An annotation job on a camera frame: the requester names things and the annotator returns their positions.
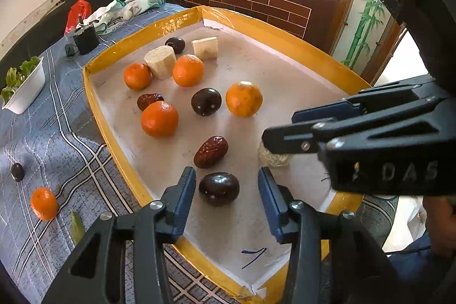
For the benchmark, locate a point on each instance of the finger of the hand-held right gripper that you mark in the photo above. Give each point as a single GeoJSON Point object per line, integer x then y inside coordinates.
{"type": "Point", "coordinates": [320, 111]}
{"type": "Point", "coordinates": [285, 140]}

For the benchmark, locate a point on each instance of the red plastic bag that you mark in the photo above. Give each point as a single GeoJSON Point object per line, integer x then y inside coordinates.
{"type": "Point", "coordinates": [76, 15]}

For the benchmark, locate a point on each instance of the white work glove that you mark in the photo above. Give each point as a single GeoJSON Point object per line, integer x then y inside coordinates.
{"type": "Point", "coordinates": [146, 3]}
{"type": "Point", "coordinates": [107, 13]}

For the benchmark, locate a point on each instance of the person's blue clothing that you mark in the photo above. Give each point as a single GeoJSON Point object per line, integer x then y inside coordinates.
{"type": "Point", "coordinates": [420, 261]}

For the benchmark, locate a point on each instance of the brick pattern wooden cabinet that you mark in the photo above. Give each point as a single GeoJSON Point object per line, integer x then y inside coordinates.
{"type": "Point", "coordinates": [249, 1]}

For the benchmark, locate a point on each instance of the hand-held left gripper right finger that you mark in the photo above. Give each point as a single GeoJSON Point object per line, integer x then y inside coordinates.
{"type": "Point", "coordinates": [269, 208]}

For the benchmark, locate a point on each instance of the yellow rimmed tray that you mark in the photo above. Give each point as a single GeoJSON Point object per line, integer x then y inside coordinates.
{"type": "Point", "coordinates": [285, 76]}

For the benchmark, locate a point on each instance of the dark purple plum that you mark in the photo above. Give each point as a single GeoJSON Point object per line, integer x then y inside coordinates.
{"type": "Point", "coordinates": [17, 171]}
{"type": "Point", "coordinates": [206, 101]}
{"type": "Point", "coordinates": [175, 44]}
{"type": "Point", "coordinates": [218, 188]}

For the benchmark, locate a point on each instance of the green lettuce leaves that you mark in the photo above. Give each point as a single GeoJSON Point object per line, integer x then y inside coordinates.
{"type": "Point", "coordinates": [16, 74]}

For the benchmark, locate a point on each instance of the small black plug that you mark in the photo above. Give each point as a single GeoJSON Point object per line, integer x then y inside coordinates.
{"type": "Point", "coordinates": [69, 50]}

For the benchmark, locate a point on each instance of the black charger box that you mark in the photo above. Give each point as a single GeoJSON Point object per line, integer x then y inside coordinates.
{"type": "Point", "coordinates": [85, 40]}

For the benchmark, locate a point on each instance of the red jujube date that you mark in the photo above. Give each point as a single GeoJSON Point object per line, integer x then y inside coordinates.
{"type": "Point", "coordinates": [211, 157]}
{"type": "Point", "coordinates": [149, 101]}

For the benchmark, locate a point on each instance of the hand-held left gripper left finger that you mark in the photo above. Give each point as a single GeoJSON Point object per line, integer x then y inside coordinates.
{"type": "Point", "coordinates": [185, 208]}

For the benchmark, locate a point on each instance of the small orange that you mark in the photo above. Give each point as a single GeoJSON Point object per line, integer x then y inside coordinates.
{"type": "Point", "coordinates": [138, 76]}

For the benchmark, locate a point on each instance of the green leaf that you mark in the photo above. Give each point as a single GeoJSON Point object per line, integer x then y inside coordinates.
{"type": "Point", "coordinates": [76, 225]}

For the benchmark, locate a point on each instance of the white bowl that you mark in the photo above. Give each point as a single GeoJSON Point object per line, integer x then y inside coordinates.
{"type": "Point", "coordinates": [28, 90]}

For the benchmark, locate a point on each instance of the large white yam piece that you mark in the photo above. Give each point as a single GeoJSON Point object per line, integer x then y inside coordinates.
{"type": "Point", "coordinates": [161, 62]}

